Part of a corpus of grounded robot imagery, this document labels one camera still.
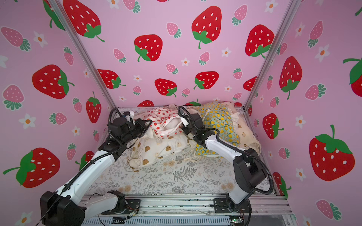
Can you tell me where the aluminium left corner post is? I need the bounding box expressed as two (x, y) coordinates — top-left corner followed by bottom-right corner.
(49, 0), (117, 108)

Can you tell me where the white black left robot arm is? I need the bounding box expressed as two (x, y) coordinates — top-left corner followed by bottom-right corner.
(40, 116), (152, 226)

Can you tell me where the fern print bed sheet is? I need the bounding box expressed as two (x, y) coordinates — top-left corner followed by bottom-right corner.
(87, 106), (273, 195)

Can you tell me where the white bear print pillow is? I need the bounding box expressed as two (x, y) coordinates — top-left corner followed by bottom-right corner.
(127, 133), (189, 170)

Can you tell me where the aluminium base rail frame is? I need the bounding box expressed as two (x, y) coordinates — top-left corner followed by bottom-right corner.
(55, 193), (292, 226)

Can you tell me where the aluminium right corner post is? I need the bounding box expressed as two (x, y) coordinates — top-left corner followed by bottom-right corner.
(243, 0), (301, 113)

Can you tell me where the cream animal print pillow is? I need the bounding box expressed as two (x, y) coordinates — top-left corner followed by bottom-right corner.
(221, 102), (261, 155)

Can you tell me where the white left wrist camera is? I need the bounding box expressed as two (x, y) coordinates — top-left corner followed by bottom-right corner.
(122, 111), (135, 119)

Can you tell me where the lemon print teal pillow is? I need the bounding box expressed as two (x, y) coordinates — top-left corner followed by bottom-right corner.
(194, 102), (240, 147)

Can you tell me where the aluminium corner post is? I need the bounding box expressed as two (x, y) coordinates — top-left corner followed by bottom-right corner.
(49, 0), (117, 108)
(243, 0), (301, 113)

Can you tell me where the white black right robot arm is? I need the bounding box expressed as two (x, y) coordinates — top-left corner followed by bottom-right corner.
(178, 106), (274, 212)

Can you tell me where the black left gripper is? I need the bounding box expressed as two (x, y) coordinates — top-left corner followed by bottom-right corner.
(121, 120), (151, 147)

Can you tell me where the red strawberry print pillow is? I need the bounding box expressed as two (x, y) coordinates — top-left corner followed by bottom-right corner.
(135, 105), (184, 140)

